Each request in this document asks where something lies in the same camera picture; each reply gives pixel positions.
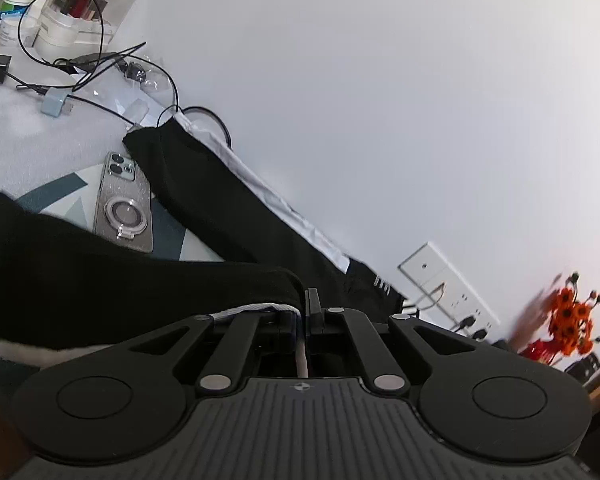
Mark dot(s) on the black plug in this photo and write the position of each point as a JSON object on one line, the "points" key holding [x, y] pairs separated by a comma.
{"points": [[479, 335], [464, 322]]}

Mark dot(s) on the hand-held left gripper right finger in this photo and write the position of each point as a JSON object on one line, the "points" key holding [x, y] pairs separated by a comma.
{"points": [[312, 312]]}

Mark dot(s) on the white labelled bottle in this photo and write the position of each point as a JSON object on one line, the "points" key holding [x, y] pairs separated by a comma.
{"points": [[10, 30]]}

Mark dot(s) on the black pants with white stripe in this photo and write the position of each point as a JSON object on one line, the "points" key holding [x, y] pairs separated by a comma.
{"points": [[230, 220]]}

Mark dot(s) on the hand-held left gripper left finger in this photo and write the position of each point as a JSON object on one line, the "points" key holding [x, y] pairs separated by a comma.
{"points": [[292, 329]]}

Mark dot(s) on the smartphone in clear glitter case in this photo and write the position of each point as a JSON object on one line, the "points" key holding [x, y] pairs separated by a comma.
{"points": [[125, 185]]}

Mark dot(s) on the white power strip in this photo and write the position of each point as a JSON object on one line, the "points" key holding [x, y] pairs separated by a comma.
{"points": [[429, 270]]}

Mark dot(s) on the light blue charger adapter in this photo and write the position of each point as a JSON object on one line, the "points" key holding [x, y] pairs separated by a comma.
{"points": [[55, 102]]}

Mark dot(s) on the orange red flower decoration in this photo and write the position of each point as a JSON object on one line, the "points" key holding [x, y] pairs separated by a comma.
{"points": [[572, 320]]}

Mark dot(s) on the white cream jar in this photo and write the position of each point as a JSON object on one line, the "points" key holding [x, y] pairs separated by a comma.
{"points": [[55, 35]]}

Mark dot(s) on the clear plastic wrapper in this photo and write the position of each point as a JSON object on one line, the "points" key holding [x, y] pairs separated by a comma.
{"points": [[130, 97]]}

